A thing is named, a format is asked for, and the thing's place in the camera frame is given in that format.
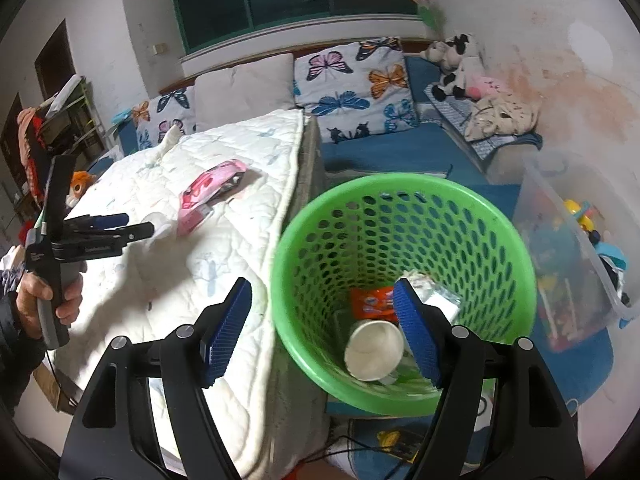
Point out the red cloth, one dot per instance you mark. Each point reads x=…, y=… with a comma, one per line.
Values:
x=30, y=150

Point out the grey plush toy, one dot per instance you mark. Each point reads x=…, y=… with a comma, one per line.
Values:
x=435, y=52

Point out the clear plastic storage bin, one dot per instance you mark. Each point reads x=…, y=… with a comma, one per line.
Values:
x=545, y=220

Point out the metal storage rack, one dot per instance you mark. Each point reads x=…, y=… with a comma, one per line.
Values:
x=75, y=110

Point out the large butterfly print pillow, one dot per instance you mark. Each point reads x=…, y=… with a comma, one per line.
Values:
x=355, y=90

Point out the orange plush toy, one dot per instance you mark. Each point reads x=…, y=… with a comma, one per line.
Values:
x=80, y=187

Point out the grey pillow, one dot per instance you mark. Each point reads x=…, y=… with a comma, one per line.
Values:
x=245, y=90

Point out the green plastic basket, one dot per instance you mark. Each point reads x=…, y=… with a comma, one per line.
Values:
x=400, y=183

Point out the white quilted mattress pad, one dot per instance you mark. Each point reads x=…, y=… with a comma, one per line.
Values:
x=200, y=270

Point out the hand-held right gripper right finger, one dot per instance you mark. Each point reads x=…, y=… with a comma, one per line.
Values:
x=417, y=330

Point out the orange snack wrapper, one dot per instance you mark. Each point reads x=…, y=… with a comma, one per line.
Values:
x=372, y=302

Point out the pink plush toy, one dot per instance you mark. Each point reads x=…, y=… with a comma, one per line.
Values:
x=490, y=87

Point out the blue floor mat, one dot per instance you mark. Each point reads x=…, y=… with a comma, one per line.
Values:
x=585, y=365

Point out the person's left forearm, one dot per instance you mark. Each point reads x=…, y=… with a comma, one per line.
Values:
x=15, y=360

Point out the blue sofa cover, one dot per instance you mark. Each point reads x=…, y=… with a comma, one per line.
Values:
x=400, y=155

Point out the person's left hand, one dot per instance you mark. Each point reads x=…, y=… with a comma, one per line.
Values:
x=30, y=300

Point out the blue patterned towel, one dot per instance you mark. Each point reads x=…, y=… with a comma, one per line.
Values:
x=450, y=110

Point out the silver plastic wrapper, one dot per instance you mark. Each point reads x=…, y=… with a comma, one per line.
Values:
x=440, y=300

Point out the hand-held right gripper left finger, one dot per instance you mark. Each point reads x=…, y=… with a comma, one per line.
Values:
x=227, y=330

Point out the spotted beige cloth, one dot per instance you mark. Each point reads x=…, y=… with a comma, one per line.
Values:
x=500, y=115

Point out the dark wooden door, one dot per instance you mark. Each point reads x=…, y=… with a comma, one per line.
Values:
x=52, y=60

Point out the cardboard box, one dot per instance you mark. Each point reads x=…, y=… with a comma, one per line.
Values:
x=50, y=390

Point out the white paper cup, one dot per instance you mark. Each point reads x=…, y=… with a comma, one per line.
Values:
x=372, y=347

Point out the small butterfly print pillow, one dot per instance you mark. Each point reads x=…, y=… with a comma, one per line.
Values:
x=167, y=115

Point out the black white cow plush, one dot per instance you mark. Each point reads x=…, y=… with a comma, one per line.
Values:
x=460, y=70

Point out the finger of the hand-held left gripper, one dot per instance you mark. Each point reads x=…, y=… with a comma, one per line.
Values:
x=135, y=232
x=110, y=221

